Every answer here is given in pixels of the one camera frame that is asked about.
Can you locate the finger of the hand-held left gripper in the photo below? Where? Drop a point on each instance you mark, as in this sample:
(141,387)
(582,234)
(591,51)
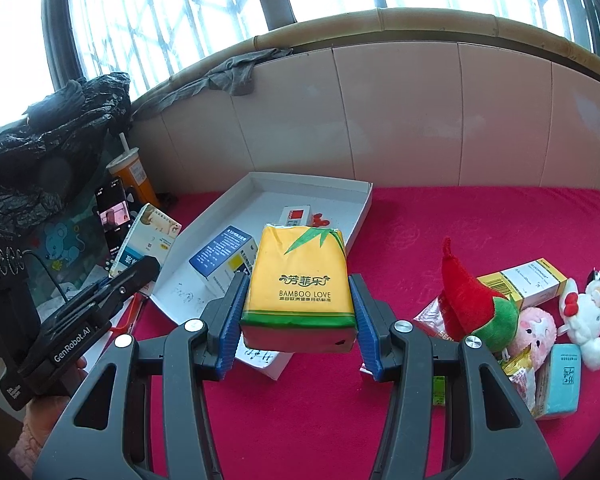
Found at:
(135,277)

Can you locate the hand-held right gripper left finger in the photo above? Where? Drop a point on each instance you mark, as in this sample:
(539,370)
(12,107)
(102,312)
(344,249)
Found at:
(228,330)

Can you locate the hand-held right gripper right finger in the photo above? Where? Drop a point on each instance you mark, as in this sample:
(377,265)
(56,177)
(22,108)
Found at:
(367,330)

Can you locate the red and white snack packet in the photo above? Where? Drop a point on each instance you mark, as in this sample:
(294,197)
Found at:
(430,320)

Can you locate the blue and white medicine box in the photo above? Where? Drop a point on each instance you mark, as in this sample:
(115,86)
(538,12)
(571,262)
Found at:
(220,255)

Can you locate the yellow tissue pack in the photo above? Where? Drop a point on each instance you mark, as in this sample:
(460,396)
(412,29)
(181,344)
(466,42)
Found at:
(295,280)

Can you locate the red chili plush toy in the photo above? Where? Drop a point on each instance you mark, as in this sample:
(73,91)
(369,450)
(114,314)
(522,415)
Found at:
(465,290)

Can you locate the white cardboard tray box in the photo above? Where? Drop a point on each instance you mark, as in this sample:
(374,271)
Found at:
(275,195)

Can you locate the pink plush toy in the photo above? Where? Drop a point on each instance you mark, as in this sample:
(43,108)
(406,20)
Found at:
(532,332)

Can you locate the yellow and white medicine box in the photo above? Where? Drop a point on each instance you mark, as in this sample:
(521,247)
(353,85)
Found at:
(525,275)

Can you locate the teal tissue pack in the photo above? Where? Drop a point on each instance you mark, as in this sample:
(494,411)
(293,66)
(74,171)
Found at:
(560,380)

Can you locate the white plush toy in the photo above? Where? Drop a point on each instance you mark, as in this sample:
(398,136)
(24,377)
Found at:
(590,315)

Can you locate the person's left forearm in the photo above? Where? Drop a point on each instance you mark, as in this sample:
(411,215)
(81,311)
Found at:
(25,455)

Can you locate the person's left hand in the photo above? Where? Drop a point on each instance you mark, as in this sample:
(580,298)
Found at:
(45,410)

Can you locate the red plastic tool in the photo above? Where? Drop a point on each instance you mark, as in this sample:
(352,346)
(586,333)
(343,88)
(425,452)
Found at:
(129,316)

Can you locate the white box with baby picture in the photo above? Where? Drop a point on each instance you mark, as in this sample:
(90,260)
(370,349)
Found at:
(147,235)

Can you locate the black smartphone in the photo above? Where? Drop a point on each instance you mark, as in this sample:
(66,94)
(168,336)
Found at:
(112,220)

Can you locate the blue mouse printed bag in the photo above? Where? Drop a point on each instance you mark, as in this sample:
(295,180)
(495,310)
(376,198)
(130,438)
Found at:
(65,245)

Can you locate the orange cup with straw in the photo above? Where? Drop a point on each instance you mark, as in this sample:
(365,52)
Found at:
(132,175)

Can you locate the small red trinket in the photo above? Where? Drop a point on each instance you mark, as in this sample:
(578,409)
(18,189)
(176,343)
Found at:
(320,220)

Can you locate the magenta towel blanket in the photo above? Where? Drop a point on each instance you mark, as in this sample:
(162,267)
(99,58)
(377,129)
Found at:
(430,220)

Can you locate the black plastic bag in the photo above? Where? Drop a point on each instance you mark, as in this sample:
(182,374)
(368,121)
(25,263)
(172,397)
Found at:
(45,130)

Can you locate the grey cloth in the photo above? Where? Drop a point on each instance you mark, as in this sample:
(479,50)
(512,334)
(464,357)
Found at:
(230,72)

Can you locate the window with metal grille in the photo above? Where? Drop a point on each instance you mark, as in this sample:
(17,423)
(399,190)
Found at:
(180,10)

